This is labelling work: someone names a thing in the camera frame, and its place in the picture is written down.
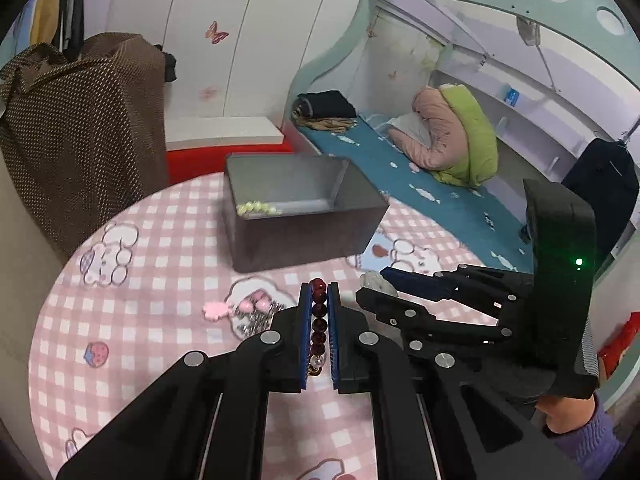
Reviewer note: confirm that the dark blue hanging coat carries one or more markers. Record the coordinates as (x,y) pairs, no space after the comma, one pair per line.
(610,175)

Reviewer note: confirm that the pink quilt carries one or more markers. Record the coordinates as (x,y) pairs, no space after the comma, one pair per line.
(435,125)

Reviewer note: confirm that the tan hanging shirt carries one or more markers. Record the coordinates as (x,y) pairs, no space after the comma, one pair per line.
(47,10)

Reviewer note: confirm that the red cloth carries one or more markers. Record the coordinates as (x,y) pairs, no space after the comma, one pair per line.
(622,345)

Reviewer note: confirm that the white pillow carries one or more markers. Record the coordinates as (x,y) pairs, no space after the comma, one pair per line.
(410,127)

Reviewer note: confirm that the red stool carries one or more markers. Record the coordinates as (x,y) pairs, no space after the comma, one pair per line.
(200,162)

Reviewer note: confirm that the white flat board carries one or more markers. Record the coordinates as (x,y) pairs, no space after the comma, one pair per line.
(220,132)

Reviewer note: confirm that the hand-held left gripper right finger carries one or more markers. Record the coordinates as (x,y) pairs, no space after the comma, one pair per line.
(334,345)

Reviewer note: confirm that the folded tan cloth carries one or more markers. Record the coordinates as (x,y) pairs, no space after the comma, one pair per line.
(325,124)

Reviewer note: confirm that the small blue box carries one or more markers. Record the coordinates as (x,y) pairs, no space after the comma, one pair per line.
(512,96)

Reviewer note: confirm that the white stone pendant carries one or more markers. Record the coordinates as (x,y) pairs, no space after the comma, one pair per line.
(372,280)

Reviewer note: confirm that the grey metal box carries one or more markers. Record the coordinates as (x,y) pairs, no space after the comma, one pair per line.
(300,240)

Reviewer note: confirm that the white panel wardrobe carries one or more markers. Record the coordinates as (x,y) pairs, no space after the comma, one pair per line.
(250,50)

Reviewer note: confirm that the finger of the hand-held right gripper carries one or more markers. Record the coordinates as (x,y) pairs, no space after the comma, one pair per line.
(400,315)
(420,285)

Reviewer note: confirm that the pink flower hair clip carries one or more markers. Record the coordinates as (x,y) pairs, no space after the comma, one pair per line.
(216,310)

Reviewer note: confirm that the small black cloth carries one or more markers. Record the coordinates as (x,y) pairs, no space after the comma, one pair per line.
(170,67)

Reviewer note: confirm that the brown dotted cover cloth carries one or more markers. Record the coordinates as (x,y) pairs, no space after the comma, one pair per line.
(90,135)

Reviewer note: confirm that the person's right forearm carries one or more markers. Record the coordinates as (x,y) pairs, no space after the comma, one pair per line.
(585,440)

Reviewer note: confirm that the grey hanging pouch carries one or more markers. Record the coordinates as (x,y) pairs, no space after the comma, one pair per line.
(528,31)

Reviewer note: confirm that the purple bed shelf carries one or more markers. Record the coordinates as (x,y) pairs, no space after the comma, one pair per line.
(530,125)

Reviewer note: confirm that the green quilt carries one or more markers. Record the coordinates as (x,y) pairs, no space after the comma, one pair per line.
(475,140)

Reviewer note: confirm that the pale pink butterfly sticker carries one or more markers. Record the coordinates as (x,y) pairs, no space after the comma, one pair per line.
(210,92)

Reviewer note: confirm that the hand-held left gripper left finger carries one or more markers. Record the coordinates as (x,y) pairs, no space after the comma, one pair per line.
(304,340)

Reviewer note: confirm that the folded dark clothes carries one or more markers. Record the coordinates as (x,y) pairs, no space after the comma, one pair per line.
(325,104)

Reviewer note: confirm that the teal printed bed sheet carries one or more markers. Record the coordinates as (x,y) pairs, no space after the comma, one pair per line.
(440,215)

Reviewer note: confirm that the pink checked tablecloth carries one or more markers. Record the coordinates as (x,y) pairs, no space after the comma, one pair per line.
(150,385)

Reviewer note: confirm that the dark hanging jacket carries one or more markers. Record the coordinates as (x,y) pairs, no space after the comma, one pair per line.
(75,10)

